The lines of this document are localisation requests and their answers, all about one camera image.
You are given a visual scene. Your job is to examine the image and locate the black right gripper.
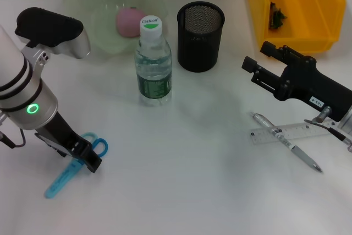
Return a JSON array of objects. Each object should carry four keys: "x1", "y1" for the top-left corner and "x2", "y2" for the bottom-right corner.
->
[{"x1": 241, "y1": 40, "x2": 352, "y2": 122}]

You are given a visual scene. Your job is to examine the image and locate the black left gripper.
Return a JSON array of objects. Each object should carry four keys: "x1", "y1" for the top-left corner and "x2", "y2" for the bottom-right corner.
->
[{"x1": 34, "y1": 112, "x2": 103, "y2": 174}]

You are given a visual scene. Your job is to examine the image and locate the blue sheathed scissors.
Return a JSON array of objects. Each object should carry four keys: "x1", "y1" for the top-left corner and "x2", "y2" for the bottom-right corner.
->
[{"x1": 45, "y1": 132, "x2": 109, "y2": 199}]

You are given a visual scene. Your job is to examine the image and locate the green plastic wrapper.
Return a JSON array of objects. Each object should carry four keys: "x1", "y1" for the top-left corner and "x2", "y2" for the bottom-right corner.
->
[{"x1": 268, "y1": 1, "x2": 289, "y2": 31}]

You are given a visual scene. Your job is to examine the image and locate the transparent plastic ruler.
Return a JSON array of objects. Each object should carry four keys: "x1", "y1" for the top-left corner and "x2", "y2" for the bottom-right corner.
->
[{"x1": 250, "y1": 118, "x2": 342, "y2": 145}]

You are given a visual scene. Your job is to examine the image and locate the clear green-label water bottle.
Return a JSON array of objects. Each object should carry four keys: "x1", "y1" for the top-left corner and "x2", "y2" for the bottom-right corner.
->
[{"x1": 134, "y1": 15, "x2": 173, "y2": 107}]

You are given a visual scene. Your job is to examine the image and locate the pink peach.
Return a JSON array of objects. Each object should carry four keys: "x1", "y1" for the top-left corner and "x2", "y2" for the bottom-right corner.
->
[{"x1": 115, "y1": 8, "x2": 146, "y2": 37}]

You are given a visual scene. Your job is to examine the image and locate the black mesh pen holder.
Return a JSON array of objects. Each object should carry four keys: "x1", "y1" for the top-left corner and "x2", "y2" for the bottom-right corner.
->
[{"x1": 177, "y1": 1, "x2": 226, "y2": 73}]

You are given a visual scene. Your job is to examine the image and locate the clear grey ballpoint pen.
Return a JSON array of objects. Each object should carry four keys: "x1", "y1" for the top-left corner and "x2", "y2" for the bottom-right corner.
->
[{"x1": 249, "y1": 111, "x2": 323, "y2": 173}]

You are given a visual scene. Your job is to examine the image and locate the green translucent fruit bowl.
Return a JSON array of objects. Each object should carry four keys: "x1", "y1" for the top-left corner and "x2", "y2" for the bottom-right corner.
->
[{"x1": 45, "y1": 0, "x2": 169, "y2": 61}]

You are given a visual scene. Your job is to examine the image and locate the yellow plastic bin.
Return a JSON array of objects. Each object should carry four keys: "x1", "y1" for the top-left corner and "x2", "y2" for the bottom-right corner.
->
[{"x1": 246, "y1": 0, "x2": 347, "y2": 59}]

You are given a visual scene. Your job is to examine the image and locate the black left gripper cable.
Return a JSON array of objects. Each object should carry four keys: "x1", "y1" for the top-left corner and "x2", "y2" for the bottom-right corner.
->
[{"x1": 0, "y1": 129, "x2": 27, "y2": 149}]

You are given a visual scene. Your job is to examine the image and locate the grey right gripper cable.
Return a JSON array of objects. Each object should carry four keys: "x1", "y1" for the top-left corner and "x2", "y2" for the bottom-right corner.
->
[{"x1": 304, "y1": 105, "x2": 352, "y2": 153}]

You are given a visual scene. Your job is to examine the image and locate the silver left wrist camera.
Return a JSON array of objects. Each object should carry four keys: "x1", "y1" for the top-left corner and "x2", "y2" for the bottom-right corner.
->
[{"x1": 15, "y1": 7, "x2": 91, "y2": 60}]

